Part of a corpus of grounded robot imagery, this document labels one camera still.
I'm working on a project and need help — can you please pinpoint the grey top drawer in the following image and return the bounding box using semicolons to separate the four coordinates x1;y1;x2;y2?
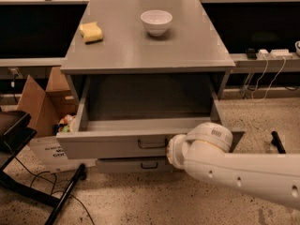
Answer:
55;75;246;160

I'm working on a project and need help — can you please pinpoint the grey drawer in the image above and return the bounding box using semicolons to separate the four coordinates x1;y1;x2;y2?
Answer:
55;75;246;160
96;157;175;173

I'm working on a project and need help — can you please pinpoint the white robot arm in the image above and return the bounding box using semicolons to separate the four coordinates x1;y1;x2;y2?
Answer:
167;122;300;210

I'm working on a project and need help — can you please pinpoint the grey drawer cabinet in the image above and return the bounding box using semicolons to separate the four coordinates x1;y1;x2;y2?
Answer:
60;0;236;127

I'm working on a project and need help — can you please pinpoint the grey lower drawer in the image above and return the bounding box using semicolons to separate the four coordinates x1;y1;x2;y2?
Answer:
96;157;175;173

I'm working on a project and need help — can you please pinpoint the white ceramic bowl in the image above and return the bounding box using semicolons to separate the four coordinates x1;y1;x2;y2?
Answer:
141;10;173;37

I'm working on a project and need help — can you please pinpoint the yellow sponge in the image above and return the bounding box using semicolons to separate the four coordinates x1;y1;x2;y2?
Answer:
79;22;103;43

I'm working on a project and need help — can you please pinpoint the brown cardboard box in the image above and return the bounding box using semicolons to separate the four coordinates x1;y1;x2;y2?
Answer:
18;67;96;173

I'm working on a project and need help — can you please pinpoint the black small device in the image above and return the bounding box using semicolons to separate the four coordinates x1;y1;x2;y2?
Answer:
246;49;257;59

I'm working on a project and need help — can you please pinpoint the white power adapter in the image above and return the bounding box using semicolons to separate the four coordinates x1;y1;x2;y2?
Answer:
258;49;269;57

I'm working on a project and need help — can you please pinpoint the black metal leg right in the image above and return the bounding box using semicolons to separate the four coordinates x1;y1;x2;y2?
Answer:
271;131;286;154

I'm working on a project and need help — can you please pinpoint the white power strip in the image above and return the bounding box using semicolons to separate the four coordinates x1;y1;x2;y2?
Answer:
271;49;293;58

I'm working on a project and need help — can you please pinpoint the black metal stand left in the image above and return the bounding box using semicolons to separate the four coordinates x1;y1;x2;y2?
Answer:
0;110;87;225

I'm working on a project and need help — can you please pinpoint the black top drawer handle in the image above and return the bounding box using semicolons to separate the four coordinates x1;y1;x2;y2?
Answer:
137;140;166;149

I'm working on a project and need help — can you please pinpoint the black drawer handle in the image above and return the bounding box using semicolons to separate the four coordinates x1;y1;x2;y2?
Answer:
137;140;166;149
141;162;158;170

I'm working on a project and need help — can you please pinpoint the black lower drawer handle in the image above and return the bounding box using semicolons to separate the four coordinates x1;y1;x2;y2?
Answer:
141;162;158;170

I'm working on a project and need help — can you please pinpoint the white cable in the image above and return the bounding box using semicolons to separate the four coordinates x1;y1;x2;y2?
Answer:
251;54;287;103

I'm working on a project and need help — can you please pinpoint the black floor cable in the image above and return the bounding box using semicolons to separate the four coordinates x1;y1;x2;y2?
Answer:
3;141;96;225

